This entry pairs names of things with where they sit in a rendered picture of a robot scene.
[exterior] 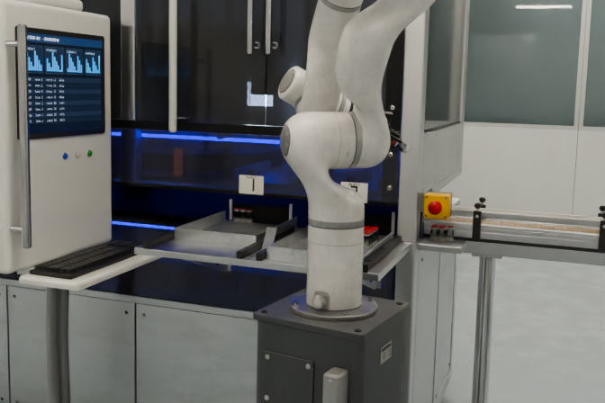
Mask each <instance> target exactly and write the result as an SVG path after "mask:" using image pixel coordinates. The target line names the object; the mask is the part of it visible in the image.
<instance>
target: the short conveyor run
mask: <svg viewBox="0 0 605 403"><path fill-rule="evenodd" d="M479 202H480V203H479ZM479 202H476V203H475V204H474V208H473V207H461V206H452V214H451V215H454V216H451V217H449V218H448V219H425V220H424V222H423V224H422V239H423V238H425V237H430V231H431V226H432V225H433V224H437V225H446V226H454V229H453V230H454V240H464V241H466V248H465V250H464V252H463V253H471V254H481V255H499V256H508V257H517V258H527V259H537V260H547V261H556V262H565V263H575V264H593V265H602V266H605V212H604V211H605V206H604V205H601V206H600V208H599V210H601V213H598V217H592V216H580V215H568V214H556V213H544V212H532V211H520V210H497V209H486V205H485V204H483V203H484V202H486V198H485V197H480V198H479ZM461 216H464V217H461ZM486 218H487V219H486ZM506 219H509V220H506ZM517 220H521V221H517ZM529 221H532V222H529ZM539 222H544V223H539ZM551 223H555V224H551ZM562 224H566V225H562ZM574 225H577V226H574ZM585 226H588V227H585ZM596 227H597V228H596Z"/></svg>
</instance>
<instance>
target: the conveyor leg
mask: <svg viewBox="0 0 605 403"><path fill-rule="evenodd" d="M472 256H479V273H478V291H477V307H476V323H475V340H474V372H473V388H472V403H488V389H489V373H490V357H491V341H492V311H493V295H494V279H495V264H496V258H498V259H502V256H499V255H481V254H472Z"/></svg>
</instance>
